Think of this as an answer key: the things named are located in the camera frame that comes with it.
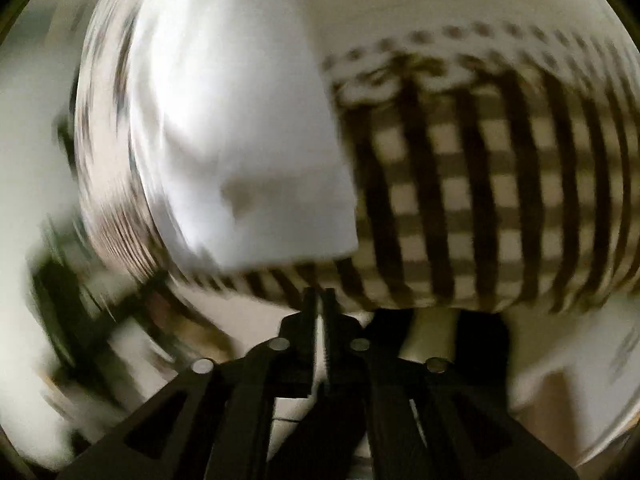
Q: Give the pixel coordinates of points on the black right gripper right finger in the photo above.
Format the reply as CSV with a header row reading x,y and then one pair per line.
x,y
356,353

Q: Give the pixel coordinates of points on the floral bed quilt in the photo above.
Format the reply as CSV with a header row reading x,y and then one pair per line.
x,y
496,164

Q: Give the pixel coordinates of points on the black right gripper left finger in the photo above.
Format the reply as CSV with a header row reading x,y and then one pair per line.
x,y
283,366

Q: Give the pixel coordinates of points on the white cloth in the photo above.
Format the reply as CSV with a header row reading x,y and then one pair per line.
x,y
234,136

